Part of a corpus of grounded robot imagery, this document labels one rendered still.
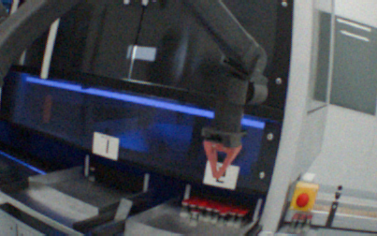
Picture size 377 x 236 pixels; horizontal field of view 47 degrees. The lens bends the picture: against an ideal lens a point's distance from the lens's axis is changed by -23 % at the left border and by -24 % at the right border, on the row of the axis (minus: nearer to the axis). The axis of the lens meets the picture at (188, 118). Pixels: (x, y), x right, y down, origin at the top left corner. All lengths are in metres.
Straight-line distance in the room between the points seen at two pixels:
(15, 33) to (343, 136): 5.49
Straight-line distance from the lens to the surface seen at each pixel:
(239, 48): 0.98
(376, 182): 6.02
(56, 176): 1.52
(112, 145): 1.49
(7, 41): 0.61
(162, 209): 1.41
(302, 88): 1.31
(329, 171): 6.00
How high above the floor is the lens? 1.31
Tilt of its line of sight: 7 degrees down
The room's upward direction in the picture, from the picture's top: 9 degrees clockwise
